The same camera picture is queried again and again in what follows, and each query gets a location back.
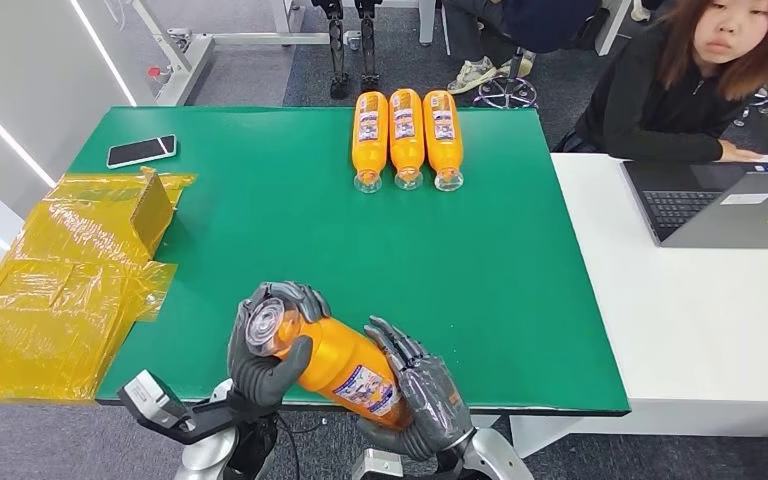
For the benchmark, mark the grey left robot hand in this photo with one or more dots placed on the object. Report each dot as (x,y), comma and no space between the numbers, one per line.
(258,381)

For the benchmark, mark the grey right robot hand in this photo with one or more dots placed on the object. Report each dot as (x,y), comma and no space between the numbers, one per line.
(434,404)

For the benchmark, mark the orange juice bottle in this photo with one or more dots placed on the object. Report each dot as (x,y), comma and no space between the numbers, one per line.
(406,139)
(344,364)
(369,139)
(443,139)

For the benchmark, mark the green table mat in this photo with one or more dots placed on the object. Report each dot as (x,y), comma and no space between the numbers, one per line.
(291,225)

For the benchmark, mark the yellow film wrapped cardboard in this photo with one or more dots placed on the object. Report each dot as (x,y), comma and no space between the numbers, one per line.
(59,291)

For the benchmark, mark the black smartphone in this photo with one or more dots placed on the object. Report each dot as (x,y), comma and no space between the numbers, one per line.
(141,151)

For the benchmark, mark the white desk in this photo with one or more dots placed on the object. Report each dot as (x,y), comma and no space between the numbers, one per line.
(702,305)

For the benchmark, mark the open black laptop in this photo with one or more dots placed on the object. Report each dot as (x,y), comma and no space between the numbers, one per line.
(675,199)

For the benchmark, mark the chrome office chair base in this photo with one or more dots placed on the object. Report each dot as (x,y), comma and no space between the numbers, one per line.
(758,99)
(506,93)

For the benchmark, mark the black robot leg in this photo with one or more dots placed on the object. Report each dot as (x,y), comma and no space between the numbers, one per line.
(338,56)
(367,50)

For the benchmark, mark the grey laptop lid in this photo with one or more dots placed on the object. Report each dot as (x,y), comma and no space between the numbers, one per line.
(748,225)

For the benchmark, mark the seated person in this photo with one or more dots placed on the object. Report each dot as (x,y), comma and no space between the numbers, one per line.
(536,23)

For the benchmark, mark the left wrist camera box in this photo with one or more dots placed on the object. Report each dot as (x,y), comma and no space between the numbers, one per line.
(149,397)

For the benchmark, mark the white metal stand frame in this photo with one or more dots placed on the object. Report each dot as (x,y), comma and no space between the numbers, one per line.
(185,63)

